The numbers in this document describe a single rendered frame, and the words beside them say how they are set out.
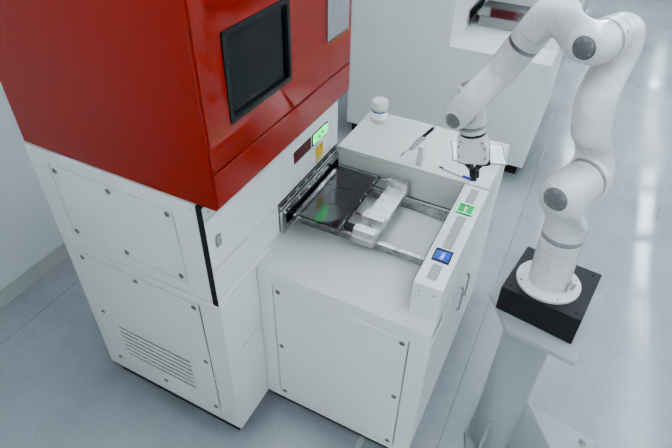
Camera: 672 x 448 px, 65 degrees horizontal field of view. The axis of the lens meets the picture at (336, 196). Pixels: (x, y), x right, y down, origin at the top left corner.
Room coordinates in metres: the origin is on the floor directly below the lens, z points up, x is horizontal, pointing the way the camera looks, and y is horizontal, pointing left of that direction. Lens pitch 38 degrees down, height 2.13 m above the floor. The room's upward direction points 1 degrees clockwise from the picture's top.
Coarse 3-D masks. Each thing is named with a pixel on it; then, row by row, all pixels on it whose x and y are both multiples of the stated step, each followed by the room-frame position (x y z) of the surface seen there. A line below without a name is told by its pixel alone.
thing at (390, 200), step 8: (384, 192) 1.63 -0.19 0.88; (392, 192) 1.63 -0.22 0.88; (400, 192) 1.63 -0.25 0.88; (408, 192) 1.66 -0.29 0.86; (384, 200) 1.58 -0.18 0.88; (392, 200) 1.58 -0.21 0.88; (400, 200) 1.58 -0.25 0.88; (376, 208) 1.53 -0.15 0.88; (384, 208) 1.53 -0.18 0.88; (392, 208) 1.53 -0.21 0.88; (392, 216) 1.51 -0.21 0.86; (368, 224) 1.44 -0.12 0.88; (352, 240) 1.37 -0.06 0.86; (360, 240) 1.36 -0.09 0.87; (368, 240) 1.35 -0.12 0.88; (376, 240) 1.38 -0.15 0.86
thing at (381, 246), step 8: (312, 224) 1.48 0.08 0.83; (328, 232) 1.45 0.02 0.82; (344, 232) 1.43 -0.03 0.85; (352, 232) 1.43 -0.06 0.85; (376, 248) 1.37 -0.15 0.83; (384, 248) 1.36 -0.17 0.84; (392, 248) 1.35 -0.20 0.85; (400, 248) 1.35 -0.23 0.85; (400, 256) 1.33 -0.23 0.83; (408, 256) 1.32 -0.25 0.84; (416, 256) 1.31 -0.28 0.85; (424, 256) 1.31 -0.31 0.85
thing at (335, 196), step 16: (336, 176) 1.70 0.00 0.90; (352, 176) 1.70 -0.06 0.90; (368, 176) 1.70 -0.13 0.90; (320, 192) 1.59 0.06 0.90; (336, 192) 1.60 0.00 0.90; (352, 192) 1.60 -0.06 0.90; (304, 208) 1.50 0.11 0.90; (320, 208) 1.50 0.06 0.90; (336, 208) 1.50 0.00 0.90; (352, 208) 1.51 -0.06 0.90; (336, 224) 1.41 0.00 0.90
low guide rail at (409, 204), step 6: (372, 192) 1.67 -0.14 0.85; (378, 192) 1.67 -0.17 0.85; (378, 198) 1.66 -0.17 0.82; (402, 204) 1.62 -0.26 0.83; (408, 204) 1.60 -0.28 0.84; (414, 204) 1.60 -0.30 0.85; (420, 204) 1.60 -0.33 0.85; (414, 210) 1.59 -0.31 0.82; (420, 210) 1.58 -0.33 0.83; (426, 210) 1.57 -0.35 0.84; (432, 210) 1.56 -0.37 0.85; (438, 210) 1.56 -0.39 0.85; (438, 216) 1.55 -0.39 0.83; (444, 216) 1.54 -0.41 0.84
